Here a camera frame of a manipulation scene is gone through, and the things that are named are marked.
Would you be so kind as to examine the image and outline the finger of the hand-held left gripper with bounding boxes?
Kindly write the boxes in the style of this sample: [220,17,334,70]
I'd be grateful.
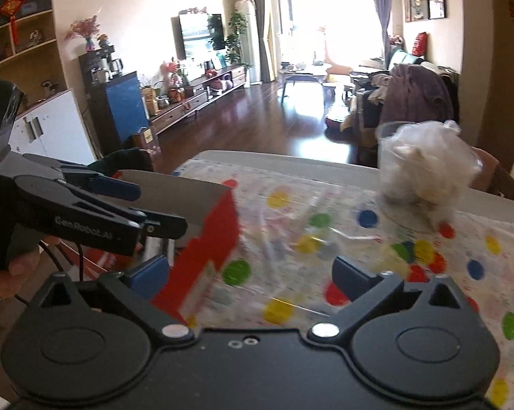
[24,153,141,202]
[48,183,188,258]

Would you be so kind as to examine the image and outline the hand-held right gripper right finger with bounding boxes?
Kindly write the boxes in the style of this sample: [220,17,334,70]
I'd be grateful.
[308,256,471,342]

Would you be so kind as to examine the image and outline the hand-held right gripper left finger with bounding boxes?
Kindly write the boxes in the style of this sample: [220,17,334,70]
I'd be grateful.
[28,255,195,342]

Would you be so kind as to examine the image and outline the red cardboard box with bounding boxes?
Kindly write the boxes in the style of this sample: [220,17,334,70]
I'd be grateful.
[82,168,241,325]

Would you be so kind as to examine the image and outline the person's left hand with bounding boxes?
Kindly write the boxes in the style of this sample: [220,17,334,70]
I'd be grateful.
[0,247,43,300]

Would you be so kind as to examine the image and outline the dark chair back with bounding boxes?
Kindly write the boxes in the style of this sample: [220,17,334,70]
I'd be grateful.
[88,147,155,176]

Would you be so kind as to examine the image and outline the balloon print tablecloth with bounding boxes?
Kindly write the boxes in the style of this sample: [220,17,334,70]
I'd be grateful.
[172,158,514,410]

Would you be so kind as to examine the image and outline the brown paper bag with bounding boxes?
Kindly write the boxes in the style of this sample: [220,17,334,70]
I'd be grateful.
[132,127,159,150]

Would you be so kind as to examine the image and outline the white cabinet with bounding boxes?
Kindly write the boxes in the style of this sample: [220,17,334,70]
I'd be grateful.
[7,90,97,165]

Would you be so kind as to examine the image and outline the dark cabinet blue front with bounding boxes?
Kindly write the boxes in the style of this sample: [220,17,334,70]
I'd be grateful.
[78,49,152,148]

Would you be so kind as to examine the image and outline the clear plastic container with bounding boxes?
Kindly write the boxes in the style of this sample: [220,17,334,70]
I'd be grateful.
[376,120,484,223]

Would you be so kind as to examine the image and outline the wooden TV cabinet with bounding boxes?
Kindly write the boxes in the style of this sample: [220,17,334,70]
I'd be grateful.
[148,64,249,135]

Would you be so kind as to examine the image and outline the crumpled white plastic bag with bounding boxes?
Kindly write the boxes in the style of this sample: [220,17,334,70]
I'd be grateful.
[385,122,480,210]

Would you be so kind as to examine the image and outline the pink flowers in vase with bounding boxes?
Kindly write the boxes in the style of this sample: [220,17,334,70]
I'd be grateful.
[65,15,102,52]

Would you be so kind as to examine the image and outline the pink chair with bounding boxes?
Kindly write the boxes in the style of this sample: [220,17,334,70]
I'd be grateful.
[471,147,514,199]

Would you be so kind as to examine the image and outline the television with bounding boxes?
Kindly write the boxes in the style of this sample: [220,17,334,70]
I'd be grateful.
[172,11,226,60]

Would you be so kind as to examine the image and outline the pile of dark clothes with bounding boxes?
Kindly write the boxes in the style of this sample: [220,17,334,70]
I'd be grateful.
[351,63,460,167]

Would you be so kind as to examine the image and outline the red knot ornament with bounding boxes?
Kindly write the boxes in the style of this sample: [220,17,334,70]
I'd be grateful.
[0,0,27,47]

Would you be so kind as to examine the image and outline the green potted plant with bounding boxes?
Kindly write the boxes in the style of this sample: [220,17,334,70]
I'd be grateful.
[225,11,251,67]

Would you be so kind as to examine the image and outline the white standing air conditioner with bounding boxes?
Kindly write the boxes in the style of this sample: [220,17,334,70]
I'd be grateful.
[235,0,262,84]

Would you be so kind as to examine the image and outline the coffee table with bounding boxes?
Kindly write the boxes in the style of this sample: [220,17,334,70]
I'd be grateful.
[280,62,345,99]

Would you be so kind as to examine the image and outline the green sofa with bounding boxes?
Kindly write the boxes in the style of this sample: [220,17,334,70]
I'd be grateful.
[385,48,424,71]

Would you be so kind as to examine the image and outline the grey curtain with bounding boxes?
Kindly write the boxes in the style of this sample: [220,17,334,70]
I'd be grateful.
[251,0,275,82]

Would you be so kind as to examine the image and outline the wooden door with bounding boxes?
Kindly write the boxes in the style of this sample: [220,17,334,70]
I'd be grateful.
[475,0,514,172]

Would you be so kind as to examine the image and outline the blue curtain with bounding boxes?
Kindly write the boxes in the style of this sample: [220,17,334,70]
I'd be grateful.
[368,0,394,58]

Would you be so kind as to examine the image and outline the black cable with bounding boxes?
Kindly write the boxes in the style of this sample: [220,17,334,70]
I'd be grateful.
[39,237,89,285]

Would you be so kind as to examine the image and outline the wooden wall shelf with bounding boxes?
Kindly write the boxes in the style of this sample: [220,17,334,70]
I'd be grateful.
[0,0,70,103]

